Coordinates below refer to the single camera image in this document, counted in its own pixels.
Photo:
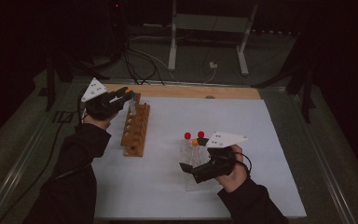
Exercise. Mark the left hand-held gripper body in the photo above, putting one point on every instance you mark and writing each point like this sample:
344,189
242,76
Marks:
93,90

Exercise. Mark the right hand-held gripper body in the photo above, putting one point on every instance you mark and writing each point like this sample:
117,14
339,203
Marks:
225,139

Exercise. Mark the red-capped test tube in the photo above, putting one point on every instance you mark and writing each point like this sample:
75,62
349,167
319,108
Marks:
200,134
187,135

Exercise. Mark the clear plastic test tube rack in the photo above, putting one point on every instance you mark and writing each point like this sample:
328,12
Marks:
194,155

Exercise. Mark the wooden test tube rack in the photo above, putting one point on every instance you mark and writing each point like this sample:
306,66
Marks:
136,130

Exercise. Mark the person's left hand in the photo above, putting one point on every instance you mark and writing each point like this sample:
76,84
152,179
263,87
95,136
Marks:
104,123

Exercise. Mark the person's right hand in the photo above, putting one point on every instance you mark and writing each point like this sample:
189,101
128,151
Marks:
237,177

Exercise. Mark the white table sheet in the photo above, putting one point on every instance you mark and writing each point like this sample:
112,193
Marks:
167,130

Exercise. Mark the black tripod stand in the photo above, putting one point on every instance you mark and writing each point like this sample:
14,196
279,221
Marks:
62,67
301,81

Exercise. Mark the white metal stand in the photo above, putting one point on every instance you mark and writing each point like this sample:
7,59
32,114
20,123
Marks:
211,23

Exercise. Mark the aluminium frame rail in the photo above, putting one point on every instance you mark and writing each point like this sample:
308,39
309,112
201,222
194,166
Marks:
15,169
323,155

